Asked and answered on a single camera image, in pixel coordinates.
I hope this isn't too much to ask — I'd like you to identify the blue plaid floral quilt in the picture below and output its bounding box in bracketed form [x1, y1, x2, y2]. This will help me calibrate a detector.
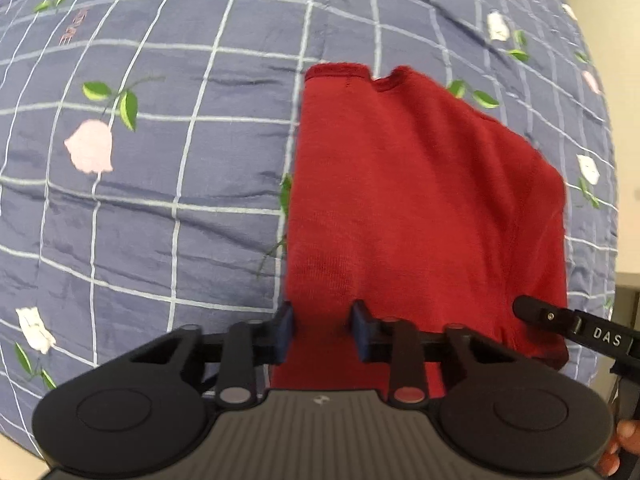
[1, 0, 617, 453]

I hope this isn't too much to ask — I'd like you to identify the person's right hand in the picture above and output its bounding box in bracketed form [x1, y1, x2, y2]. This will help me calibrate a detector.
[598, 419, 640, 477]

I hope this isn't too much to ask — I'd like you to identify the red long-sleeve sweater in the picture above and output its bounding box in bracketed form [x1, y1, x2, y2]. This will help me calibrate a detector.
[272, 63, 568, 390]

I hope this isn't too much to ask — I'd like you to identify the white bedside cabinet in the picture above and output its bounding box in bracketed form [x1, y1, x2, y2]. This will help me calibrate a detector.
[590, 272, 639, 402]

